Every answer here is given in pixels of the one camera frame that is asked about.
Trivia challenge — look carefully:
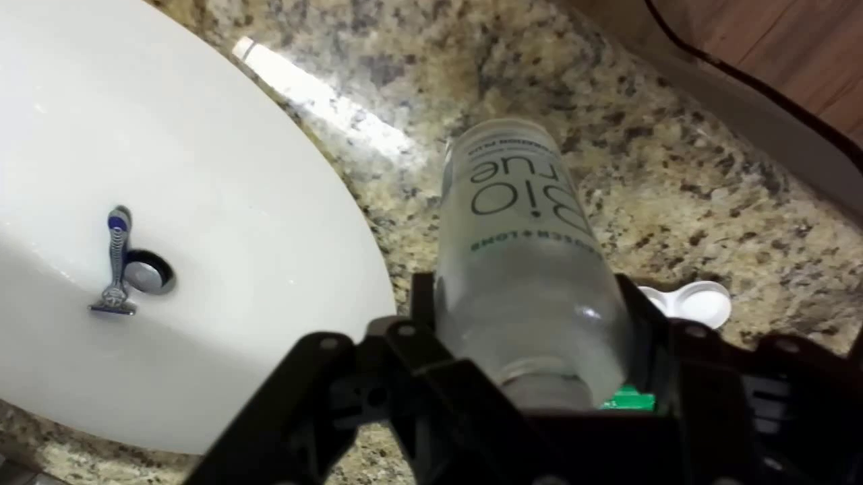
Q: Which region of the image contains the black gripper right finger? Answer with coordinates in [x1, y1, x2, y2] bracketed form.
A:
[617, 275, 863, 485]

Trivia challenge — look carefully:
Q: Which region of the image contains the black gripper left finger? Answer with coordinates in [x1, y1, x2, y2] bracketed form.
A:
[184, 273, 562, 485]

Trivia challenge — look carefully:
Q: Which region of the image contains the clear BioTrue bottle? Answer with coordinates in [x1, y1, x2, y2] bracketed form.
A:
[435, 115, 636, 418]

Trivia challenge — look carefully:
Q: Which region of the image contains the small green round cap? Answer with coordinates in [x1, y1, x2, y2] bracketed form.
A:
[599, 383, 660, 415]

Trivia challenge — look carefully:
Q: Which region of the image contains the metal sink drain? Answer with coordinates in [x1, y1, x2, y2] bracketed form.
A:
[121, 249, 177, 300]

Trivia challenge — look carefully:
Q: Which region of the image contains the white sink basin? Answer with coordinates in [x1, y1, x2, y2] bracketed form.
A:
[0, 0, 400, 458]

